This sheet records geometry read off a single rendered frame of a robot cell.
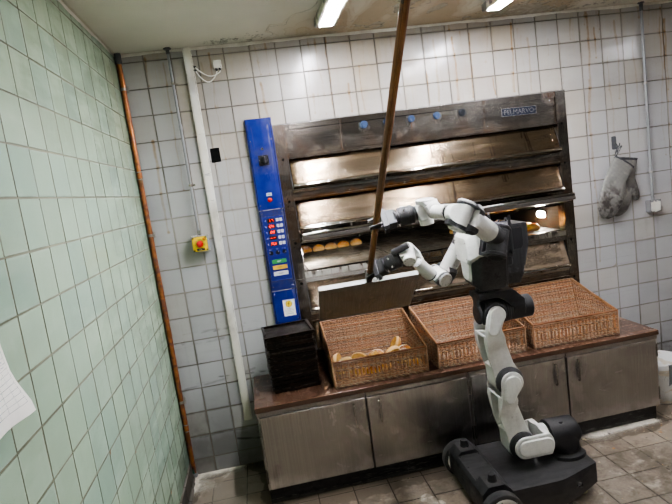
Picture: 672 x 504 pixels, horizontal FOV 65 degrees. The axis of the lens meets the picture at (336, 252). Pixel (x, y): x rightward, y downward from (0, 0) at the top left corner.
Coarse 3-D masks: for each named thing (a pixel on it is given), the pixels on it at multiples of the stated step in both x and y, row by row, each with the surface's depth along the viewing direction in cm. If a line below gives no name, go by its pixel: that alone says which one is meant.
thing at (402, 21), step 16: (400, 0) 151; (400, 16) 154; (400, 32) 158; (400, 48) 163; (400, 64) 168; (384, 128) 192; (384, 144) 197; (384, 160) 204; (384, 176) 212; (368, 272) 275
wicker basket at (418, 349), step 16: (336, 320) 338; (352, 320) 339; (368, 320) 339; (384, 320) 340; (400, 320) 342; (336, 336) 336; (352, 336) 337; (368, 336) 338; (384, 336) 339; (400, 336) 340; (416, 336) 315; (336, 352) 334; (352, 352) 336; (368, 352) 337; (384, 352) 338; (400, 352) 297; (416, 352) 299; (336, 368) 293; (352, 368) 294; (368, 368) 296; (384, 368) 297; (400, 368) 299; (416, 368) 306; (336, 384) 294; (352, 384) 295
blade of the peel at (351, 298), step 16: (416, 272) 287; (320, 288) 281; (336, 288) 281; (352, 288) 284; (368, 288) 288; (384, 288) 292; (400, 288) 296; (320, 304) 292; (336, 304) 296; (352, 304) 300; (368, 304) 305; (384, 304) 309; (400, 304) 313; (320, 320) 309
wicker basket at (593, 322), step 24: (528, 288) 356; (552, 288) 358; (576, 288) 356; (552, 312) 355; (576, 312) 356; (600, 312) 315; (528, 336) 318; (552, 336) 312; (576, 336) 314; (600, 336) 316
